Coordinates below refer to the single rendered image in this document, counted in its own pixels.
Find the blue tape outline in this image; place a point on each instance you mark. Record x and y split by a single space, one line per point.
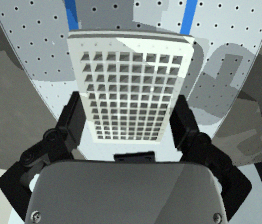
186 23

